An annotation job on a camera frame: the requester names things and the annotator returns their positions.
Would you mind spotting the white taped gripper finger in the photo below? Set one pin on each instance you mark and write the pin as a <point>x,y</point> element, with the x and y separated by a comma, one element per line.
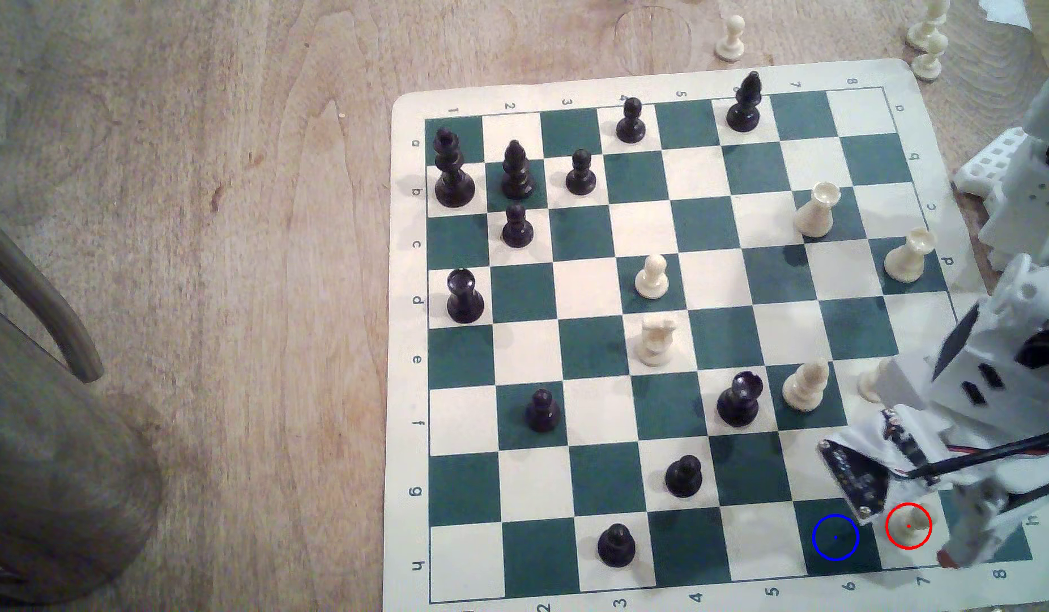
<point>976,527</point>

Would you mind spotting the white pawn chess piece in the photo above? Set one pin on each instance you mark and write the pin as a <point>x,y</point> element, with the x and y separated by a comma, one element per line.
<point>730,42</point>
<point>913,529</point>
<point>870,384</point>
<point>652,280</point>

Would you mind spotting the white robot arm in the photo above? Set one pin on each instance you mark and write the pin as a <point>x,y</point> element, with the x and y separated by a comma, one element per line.
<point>1038,195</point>

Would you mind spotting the white rook chess piece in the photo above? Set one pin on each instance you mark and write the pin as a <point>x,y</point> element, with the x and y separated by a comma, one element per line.
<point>906,259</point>
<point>815,214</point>

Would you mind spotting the white bishop chess piece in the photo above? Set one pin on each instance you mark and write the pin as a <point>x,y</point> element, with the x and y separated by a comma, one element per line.
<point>804,388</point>

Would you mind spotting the black rook chess piece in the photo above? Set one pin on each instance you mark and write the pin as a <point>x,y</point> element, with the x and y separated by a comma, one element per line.
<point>739,401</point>

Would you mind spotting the black pawn chess piece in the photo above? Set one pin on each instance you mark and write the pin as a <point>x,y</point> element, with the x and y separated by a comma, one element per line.
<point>616,547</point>
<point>580,176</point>
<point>683,479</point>
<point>517,229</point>
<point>631,124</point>
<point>542,413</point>

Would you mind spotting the green and white chess mat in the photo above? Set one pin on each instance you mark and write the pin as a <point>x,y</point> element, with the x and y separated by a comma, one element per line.
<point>703,280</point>

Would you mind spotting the white knight chess piece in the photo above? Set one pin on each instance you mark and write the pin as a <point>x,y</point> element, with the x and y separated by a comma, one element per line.
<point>656,344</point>

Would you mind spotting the black bishop chess piece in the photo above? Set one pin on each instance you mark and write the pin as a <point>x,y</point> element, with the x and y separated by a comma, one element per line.
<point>517,174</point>
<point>744,109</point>

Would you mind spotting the black king chess piece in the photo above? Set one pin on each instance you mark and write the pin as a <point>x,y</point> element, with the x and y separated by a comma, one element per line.
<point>453,183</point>

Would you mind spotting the white paper sheet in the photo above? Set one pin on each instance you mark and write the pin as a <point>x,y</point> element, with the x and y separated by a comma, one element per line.
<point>1006,10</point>

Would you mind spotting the black camera circuit board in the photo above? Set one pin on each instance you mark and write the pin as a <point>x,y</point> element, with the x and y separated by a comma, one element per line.
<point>856,476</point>

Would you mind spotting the white perforated base bracket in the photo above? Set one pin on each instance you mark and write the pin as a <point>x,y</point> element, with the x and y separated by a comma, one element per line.
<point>987,161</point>

